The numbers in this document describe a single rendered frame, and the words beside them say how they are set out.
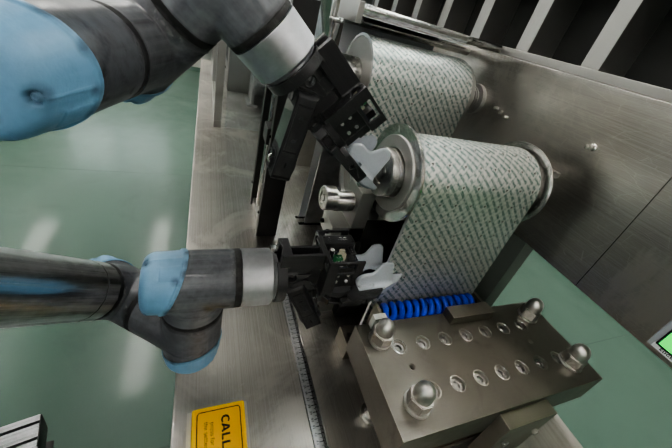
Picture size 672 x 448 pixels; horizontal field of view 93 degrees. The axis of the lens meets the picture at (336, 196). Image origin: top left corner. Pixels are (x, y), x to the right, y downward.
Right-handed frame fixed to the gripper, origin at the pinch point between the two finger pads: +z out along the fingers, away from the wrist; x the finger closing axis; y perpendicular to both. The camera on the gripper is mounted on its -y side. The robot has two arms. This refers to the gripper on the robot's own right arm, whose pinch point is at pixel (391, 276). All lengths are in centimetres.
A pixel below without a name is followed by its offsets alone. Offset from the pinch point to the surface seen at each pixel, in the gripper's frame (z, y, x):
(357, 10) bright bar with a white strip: -5.4, 35.1, 29.2
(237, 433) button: -23.7, -16.6, -10.7
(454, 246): 9.7, 6.4, -0.2
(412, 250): 1.4, 5.9, -0.2
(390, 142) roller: -3.4, 19.8, 8.6
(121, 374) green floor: -56, -109, 55
